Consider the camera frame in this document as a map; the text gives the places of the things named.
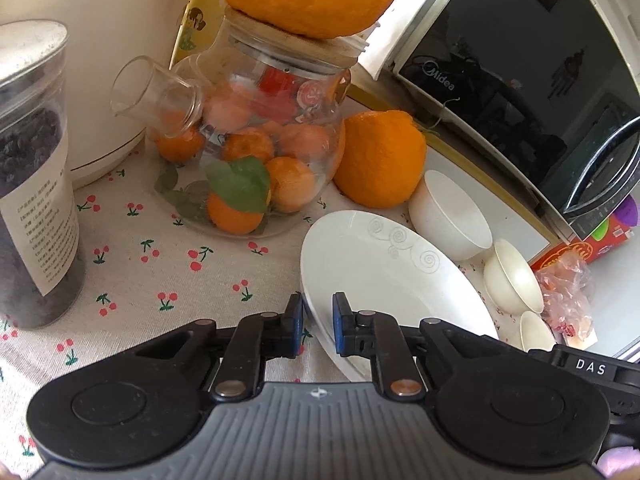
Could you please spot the clear plastic snack bag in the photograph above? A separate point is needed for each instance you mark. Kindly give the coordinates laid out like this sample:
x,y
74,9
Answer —
x,y
567,290

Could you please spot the black microwave oven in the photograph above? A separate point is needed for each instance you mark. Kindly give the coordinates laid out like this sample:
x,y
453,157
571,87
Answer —
x,y
525,75

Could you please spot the red cardboard box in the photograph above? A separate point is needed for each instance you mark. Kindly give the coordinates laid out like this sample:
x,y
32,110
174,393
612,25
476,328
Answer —
x,y
602,249

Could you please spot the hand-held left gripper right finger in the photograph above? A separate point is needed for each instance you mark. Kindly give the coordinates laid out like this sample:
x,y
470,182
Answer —
x,y
340,323

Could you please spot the person's right hand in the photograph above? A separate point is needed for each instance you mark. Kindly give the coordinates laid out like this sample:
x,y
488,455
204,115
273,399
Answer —
x,y
622,462

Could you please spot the clear glass jar with spout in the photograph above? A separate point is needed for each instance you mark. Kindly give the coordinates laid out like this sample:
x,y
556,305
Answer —
x,y
165,95

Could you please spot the cream round appliance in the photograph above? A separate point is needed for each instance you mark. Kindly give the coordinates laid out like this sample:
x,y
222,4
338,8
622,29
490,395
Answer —
x,y
125,25

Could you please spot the small white bowl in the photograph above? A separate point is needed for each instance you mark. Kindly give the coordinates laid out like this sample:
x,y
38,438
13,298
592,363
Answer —
x,y
534,331

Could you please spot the cherry print tablecloth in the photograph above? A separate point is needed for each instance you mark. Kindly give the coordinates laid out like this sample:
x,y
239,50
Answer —
x,y
150,270

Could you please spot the medium white bowl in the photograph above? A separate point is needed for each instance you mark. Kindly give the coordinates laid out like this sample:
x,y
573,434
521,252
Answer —
x,y
510,277

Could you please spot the green leaf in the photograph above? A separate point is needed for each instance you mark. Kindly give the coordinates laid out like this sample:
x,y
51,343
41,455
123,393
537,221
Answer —
x,y
240,185

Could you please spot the large white bowl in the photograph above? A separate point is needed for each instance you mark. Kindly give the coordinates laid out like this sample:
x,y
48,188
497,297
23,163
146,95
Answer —
x,y
450,215

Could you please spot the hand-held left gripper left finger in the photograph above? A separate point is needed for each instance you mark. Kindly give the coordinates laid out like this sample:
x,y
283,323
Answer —
x,y
296,318

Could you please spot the pile of small oranges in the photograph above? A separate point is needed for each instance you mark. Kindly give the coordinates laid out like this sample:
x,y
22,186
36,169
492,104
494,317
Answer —
x,y
292,185

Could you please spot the white plate with swirl pattern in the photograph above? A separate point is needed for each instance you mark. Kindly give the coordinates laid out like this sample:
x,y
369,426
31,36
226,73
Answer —
x,y
385,270

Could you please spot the clear canister of dark contents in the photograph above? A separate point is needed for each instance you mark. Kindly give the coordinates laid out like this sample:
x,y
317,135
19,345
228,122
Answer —
x,y
35,185

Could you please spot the white stand with gold frame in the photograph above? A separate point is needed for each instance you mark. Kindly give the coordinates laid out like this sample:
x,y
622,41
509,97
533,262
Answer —
x,y
505,200

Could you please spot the yellow tea box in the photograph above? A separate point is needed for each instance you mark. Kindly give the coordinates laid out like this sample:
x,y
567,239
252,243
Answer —
x,y
196,22

